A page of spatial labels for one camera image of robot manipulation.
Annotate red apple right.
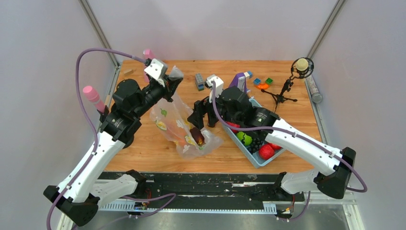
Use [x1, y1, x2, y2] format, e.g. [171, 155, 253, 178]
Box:
[268, 143, 282, 151]

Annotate purple metronome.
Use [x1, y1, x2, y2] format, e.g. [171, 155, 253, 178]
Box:
[228, 72, 251, 93]

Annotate small wooden block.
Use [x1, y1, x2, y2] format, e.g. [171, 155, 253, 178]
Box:
[123, 69, 134, 76]

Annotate dark purple grape bunch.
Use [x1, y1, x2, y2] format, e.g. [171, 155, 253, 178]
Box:
[246, 138, 264, 154]

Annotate light blue plastic basket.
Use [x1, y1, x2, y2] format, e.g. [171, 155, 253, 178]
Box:
[223, 99, 285, 168]

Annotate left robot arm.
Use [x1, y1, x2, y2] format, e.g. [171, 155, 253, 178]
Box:
[43, 75, 183, 227]

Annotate black tripod microphone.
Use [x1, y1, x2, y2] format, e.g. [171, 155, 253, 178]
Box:
[260, 57, 315, 112]

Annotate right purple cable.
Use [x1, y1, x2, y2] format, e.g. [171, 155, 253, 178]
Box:
[211, 80, 368, 223]

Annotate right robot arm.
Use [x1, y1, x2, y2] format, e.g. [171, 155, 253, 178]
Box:
[187, 87, 356, 200]

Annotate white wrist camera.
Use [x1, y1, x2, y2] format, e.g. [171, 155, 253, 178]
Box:
[144, 58, 168, 88]
[205, 74, 224, 103]

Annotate orange blue green toy bricks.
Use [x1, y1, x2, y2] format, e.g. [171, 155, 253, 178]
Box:
[253, 78, 273, 90]

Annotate clear plastic fruit bag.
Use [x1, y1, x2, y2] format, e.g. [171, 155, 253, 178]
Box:
[149, 66, 225, 160]

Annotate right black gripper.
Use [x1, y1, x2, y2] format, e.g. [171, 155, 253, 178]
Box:
[188, 88, 242, 130]

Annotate pink microphone on stand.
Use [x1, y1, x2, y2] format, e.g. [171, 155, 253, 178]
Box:
[82, 85, 109, 116]

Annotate red apple front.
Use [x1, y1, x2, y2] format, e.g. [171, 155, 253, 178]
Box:
[258, 144, 275, 161]

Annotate orange fruit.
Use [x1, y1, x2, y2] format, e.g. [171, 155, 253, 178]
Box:
[173, 136, 189, 147]

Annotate red apple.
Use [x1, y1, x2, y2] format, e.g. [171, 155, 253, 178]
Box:
[226, 122, 240, 134]
[258, 144, 275, 161]
[268, 143, 282, 151]

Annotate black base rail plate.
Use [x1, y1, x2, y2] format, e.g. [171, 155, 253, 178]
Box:
[114, 172, 305, 211]

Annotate pink metronome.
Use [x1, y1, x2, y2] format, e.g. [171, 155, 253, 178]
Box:
[142, 49, 157, 84]

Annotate glitter clear tube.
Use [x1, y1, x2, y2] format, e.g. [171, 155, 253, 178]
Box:
[306, 75, 323, 104]

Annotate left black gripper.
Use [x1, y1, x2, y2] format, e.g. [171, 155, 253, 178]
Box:
[133, 73, 182, 118]

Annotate grey stacked toy bricks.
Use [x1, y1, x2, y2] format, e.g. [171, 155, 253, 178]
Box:
[195, 73, 205, 91]

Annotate red apple back left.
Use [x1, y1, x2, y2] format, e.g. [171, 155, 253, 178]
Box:
[226, 122, 240, 134]

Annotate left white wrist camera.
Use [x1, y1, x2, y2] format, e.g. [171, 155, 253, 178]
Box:
[144, 58, 168, 88]

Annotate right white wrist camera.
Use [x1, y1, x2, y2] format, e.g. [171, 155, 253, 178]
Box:
[205, 74, 224, 103]

